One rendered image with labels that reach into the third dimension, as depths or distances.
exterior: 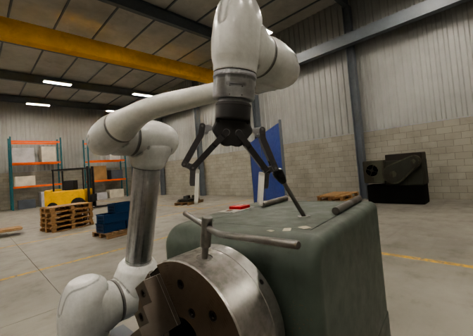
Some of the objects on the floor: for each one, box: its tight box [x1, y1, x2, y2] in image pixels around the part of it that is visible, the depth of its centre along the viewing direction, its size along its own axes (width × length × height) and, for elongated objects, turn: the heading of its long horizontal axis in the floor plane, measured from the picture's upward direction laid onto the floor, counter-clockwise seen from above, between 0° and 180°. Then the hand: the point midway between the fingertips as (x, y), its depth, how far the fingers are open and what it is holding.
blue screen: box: [249, 120, 288, 203], centre depth 752 cm, size 412×80×235 cm
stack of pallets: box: [39, 202, 94, 233], centre depth 867 cm, size 126×86×73 cm
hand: (228, 198), depth 58 cm, fingers open, 13 cm apart
